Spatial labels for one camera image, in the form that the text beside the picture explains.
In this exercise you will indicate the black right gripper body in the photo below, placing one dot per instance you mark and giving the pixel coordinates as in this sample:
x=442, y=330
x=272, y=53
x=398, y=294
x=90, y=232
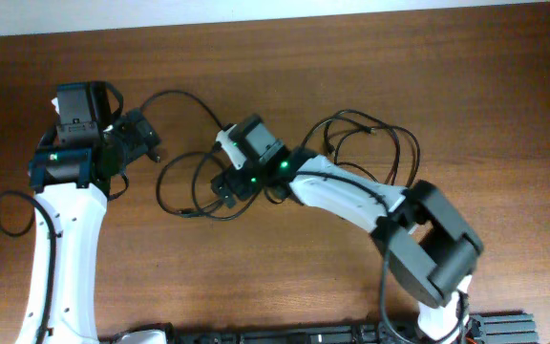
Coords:
x=247, y=180

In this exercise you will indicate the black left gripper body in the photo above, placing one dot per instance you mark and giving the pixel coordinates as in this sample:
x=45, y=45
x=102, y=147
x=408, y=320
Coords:
x=135, y=139

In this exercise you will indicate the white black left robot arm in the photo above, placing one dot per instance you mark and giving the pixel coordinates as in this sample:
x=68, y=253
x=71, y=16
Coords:
x=70, y=177

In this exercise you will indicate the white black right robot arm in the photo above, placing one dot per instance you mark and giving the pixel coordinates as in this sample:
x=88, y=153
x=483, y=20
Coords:
x=425, y=243

